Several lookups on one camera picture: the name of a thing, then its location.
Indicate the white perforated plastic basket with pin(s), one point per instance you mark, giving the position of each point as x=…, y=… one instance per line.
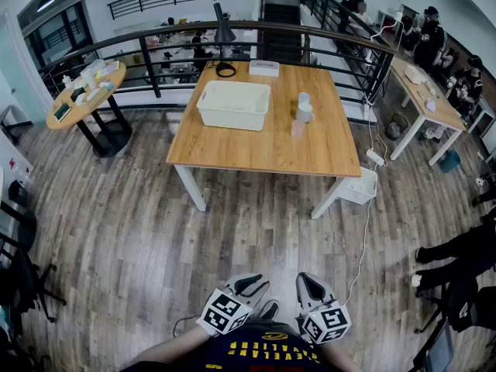
x=232, y=107

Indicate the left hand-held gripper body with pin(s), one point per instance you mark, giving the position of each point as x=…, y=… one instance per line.
x=224, y=312

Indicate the black office chair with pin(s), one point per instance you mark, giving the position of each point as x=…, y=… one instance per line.
x=19, y=281

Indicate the person's right forearm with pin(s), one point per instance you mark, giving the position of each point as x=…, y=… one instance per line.
x=345, y=359

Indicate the black staircase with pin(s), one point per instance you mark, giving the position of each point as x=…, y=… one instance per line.
x=281, y=33

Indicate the black framed glass door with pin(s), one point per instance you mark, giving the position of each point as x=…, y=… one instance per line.
x=58, y=33

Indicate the black computer monitor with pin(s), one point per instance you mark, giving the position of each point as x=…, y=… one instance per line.
x=438, y=347

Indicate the teal bin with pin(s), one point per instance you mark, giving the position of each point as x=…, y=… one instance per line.
x=450, y=162

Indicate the round wooden table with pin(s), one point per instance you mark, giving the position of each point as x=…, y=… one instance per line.
x=112, y=142

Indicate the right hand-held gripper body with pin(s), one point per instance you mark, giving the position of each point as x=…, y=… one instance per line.
x=325, y=324

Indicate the person's dark jersey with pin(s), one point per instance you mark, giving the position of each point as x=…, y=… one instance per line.
x=252, y=351

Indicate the white printed paper cup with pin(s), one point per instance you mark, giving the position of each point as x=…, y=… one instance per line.
x=304, y=98

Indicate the white power strip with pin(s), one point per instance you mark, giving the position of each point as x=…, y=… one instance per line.
x=375, y=157

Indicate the white mug with handle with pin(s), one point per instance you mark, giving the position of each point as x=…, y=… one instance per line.
x=304, y=112

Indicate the clear plastic cup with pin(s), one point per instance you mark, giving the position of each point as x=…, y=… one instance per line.
x=297, y=129

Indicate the light blue packet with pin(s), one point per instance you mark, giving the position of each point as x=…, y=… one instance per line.
x=107, y=86

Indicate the wooden table with white legs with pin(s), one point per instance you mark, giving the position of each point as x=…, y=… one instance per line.
x=445, y=114

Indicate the white extension socket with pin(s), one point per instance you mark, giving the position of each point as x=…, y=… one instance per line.
x=368, y=111

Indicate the small white perforated basket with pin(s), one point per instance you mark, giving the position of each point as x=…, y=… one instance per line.
x=360, y=186

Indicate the pale pink notepad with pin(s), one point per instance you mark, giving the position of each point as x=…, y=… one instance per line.
x=431, y=105

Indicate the black desk lamp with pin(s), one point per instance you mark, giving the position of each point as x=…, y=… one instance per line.
x=222, y=33

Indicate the white plastic bottle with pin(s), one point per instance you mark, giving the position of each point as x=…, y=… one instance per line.
x=67, y=82

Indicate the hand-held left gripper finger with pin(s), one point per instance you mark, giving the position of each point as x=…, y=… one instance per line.
x=259, y=295
x=242, y=278

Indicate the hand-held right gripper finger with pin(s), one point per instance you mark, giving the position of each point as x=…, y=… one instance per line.
x=301, y=293
x=323, y=289

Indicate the black mesh wastebasket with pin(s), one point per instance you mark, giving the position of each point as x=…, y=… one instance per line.
x=397, y=127

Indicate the person's left forearm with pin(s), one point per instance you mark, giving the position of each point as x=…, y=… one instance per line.
x=174, y=345

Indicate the white tissue box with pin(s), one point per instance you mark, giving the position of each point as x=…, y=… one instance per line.
x=263, y=68

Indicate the clear plastic container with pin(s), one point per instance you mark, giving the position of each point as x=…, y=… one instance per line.
x=93, y=68

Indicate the black round container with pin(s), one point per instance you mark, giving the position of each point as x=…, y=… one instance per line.
x=18, y=192

